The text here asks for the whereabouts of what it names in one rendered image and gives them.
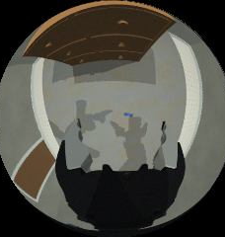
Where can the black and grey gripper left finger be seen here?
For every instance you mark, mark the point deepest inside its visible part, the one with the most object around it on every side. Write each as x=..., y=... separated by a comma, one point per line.
x=73, y=159

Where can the brown wooden drawer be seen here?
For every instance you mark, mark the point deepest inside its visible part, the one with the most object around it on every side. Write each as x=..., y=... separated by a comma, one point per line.
x=55, y=37
x=123, y=42
x=93, y=56
x=72, y=49
x=120, y=55
x=113, y=18

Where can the brown wooden chest of drawers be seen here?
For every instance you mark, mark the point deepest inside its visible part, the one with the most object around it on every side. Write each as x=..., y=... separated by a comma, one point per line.
x=70, y=13

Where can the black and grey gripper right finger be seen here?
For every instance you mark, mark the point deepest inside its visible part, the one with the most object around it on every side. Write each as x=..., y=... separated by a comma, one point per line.
x=170, y=158

